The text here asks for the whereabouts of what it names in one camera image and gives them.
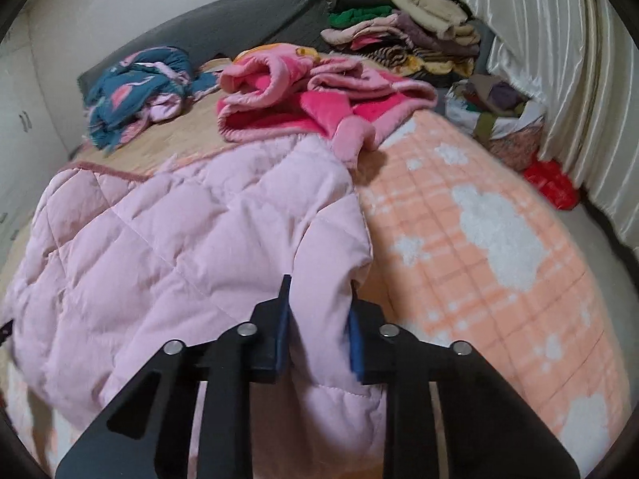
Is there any blue flamingo print garment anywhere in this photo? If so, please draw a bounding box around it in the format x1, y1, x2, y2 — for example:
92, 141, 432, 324
87, 46, 223, 153

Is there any bag of mixed clothes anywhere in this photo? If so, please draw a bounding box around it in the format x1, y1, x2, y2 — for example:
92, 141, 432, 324
446, 74, 546, 171

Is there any hot pink fleece garment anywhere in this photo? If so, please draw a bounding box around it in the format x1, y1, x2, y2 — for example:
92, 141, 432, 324
216, 42, 439, 168

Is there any white wardrobe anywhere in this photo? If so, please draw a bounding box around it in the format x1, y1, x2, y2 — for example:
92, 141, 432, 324
0, 45, 71, 260

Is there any white satin curtain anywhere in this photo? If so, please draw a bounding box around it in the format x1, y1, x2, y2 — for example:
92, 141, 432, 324
456, 0, 639, 255

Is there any pink quilted jacket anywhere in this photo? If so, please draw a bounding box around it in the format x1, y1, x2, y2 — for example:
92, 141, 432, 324
0, 135, 390, 460

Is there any orange and white plaid blanket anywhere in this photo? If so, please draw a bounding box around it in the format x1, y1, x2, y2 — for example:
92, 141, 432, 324
5, 110, 635, 479

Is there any red cloth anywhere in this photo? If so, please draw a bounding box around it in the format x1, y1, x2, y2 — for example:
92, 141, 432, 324
522, 158, 578, 210

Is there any pile of folded clothes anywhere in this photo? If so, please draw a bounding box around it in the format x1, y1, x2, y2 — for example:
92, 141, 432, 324
319, 0, 483, 89

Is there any grey headboard cushion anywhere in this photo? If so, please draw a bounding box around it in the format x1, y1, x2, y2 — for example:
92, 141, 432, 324
77, 0, 333, 95

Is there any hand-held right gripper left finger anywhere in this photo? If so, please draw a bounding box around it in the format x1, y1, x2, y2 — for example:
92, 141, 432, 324
55, 274, 293, 479

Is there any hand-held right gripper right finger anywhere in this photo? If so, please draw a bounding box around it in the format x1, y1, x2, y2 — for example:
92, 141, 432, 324
347, 280, 582, 479

